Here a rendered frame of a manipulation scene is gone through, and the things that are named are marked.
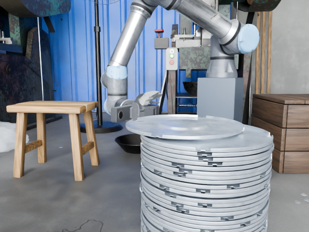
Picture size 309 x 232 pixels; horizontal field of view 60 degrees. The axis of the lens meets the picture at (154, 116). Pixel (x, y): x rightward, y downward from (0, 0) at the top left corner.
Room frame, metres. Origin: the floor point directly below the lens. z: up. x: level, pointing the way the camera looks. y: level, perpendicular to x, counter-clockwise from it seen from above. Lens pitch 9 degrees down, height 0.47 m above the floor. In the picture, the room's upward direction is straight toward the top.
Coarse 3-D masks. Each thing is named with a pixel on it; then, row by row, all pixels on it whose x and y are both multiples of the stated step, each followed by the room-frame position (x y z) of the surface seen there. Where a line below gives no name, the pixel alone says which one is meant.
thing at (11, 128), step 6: (0, 126) 1.53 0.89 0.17; (6, 126) 1.57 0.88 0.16; (12, 126) 1.61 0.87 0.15; (0, 132) 1.49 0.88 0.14; (6, 132) 1.51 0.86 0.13; (12, 132) 1.53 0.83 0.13; (0, 138) 1.47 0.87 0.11; (6, 138) 1.49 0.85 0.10; (12, 138) 1.51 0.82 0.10; (0, 144) 1.44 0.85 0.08; (6, 144) 1.47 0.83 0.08; (12, 144) 1.52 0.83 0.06; (0, 150) 1.43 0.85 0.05; (6, 150) 1.56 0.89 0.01
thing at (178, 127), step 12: (132, 120) 0.71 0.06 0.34; (144, 120) 0.73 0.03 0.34; (156, 120) 0.73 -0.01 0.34; (168, 120) 0.70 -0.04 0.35; (180, 120) 0.70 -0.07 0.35; (192, 120) 0.70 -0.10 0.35; (204, 120) 0.73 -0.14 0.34; (216, 120) 0.73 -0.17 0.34; (228, 120) 0.72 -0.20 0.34; (144, 132) 0.55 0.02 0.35; (156, 132) 0.58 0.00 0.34; (168, 132) 0.58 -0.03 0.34; (180, 132) 0.58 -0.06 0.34; (192, 132) 0.58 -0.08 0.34; (204, 132) 0.58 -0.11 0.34; (216, 132) 0.58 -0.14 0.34; (228, 132) 0.58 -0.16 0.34; (240, 132) 0.57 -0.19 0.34
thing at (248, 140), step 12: (252, 132) 0.61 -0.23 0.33; (264, 132) 0.61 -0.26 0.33; (156, 144) 0.50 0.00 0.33; (168, 144) 0.48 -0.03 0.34; (180, 144) 0.51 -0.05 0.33; (192, 144) 0.51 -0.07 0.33; (204, 144) 0.51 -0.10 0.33; (216, 144) 0.51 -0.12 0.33; (228, 144) 0.51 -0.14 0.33; (240, 144) 0.51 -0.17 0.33; (252, 144) 0.51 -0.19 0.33; (264, 144) 0.49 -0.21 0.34
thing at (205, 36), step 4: (200, 28) 1.85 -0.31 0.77; (200, 32) 1.91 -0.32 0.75; (204, 32) 1.88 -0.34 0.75; (208, 32) 1.88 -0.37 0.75; (200, 36) 1.90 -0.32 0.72; (204, 36) 1.88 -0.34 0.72; (208, 36) 1.88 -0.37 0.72; (200, 40) 1.89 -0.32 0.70; (204, 40) 1.88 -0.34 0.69; (208, 40) 1.88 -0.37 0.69; (200, 44) 1.89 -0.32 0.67; (204, 44) 1.88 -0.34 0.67; (208, 44) 1.88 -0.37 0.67
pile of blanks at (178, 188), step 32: (160, 160) 0.49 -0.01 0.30; (192, 160) 0.48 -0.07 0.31; (224, 160) 0.45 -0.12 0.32; (256, 160) 0.48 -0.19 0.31; (160, 192) 0.49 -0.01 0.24; (192, 192) 0.46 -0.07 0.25; (224, 192) 0.45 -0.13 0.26; (256, 192) 0.50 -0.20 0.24; (160, 224) 0.50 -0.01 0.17; (192, 224) 0.46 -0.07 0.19; (224, 224) 0.45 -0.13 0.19; (256, 224) 0.48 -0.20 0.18
